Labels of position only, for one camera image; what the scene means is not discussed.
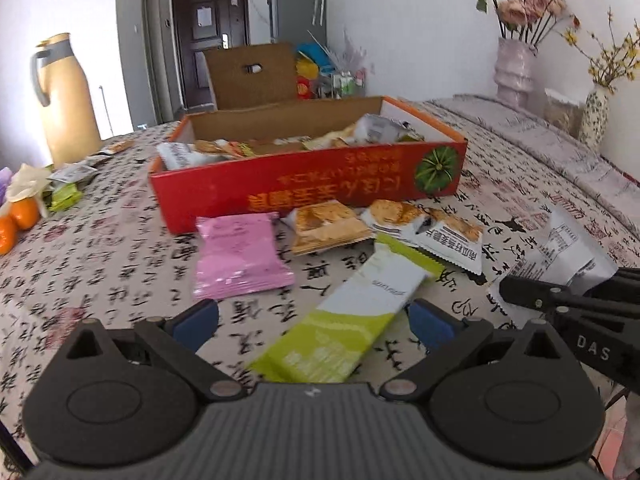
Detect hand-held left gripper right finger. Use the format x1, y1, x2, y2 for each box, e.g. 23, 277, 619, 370
378, 297, 576, 403

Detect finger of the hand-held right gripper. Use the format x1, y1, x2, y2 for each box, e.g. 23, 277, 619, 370
498, 275, 640, 323
582, 266, 640, 303

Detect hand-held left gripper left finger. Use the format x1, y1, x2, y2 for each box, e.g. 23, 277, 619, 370
62, 299, 251, 402

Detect white orange biscuit packet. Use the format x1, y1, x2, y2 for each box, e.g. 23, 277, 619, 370
486, 205, 620, 306

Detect pink snack packet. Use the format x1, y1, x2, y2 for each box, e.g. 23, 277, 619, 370
192, 211, 296, 301

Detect group of biscuit packets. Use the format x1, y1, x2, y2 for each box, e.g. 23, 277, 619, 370
156, 114, 485, 277

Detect red cardboard box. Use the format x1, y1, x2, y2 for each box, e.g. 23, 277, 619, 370
149, 96, 469, 235

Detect yellow stick snack bag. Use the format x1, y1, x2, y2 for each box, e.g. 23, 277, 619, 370
300, 129, 361, 152

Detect grey patterned cloth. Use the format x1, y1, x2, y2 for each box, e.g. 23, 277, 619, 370
425, 92, 640, 233

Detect floral patterned vase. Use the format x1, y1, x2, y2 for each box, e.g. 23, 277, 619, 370
579, 85, 610, 151

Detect clear storage jar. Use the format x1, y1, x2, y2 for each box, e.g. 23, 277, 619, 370
544, 87, 586, 133

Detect small green packet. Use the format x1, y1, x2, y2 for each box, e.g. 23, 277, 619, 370
47, 182, 83, 213

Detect white printed sachet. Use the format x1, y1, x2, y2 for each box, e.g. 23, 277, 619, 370
50, 156, 113, 183

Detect pink textured vase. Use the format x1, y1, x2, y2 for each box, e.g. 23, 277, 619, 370
495, 36, 538, 108

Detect yellow flower branch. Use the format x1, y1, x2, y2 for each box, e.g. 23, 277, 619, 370
562, 7, 640, 96

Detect yellow thermos jug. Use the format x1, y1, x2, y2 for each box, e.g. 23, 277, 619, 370
29, 32, 103, 168

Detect dark brown entrance door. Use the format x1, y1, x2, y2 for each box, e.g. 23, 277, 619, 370
171, 0, 251, 111

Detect grey interior door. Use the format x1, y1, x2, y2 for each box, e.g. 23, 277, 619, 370
141, 0, 173, 123

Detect dried pink roses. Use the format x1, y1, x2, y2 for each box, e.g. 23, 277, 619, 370
460, 0, 591, 48

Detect white feathery plant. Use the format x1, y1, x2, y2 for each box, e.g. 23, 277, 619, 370
327, 30, 373, 78

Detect grey refrigerator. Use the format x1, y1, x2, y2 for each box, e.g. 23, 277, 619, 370
267, 0, 328, 46

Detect wire rack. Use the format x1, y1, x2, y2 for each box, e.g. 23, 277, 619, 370
317, 71, 368, 100

